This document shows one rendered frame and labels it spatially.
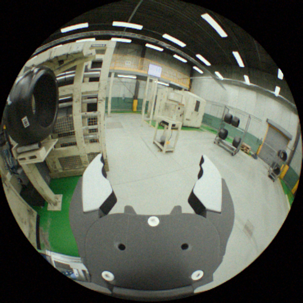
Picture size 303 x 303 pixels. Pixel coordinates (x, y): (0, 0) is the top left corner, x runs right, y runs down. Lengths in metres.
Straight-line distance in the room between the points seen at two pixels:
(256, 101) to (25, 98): 11.19
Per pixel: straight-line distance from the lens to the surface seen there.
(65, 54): 1.14
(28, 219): 1.56
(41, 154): 0.83
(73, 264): 0.55
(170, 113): 4.36
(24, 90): 0.71
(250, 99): 10.81
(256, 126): 10.24
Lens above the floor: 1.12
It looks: 29 degrees down
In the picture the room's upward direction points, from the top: 9 degrees clockwise
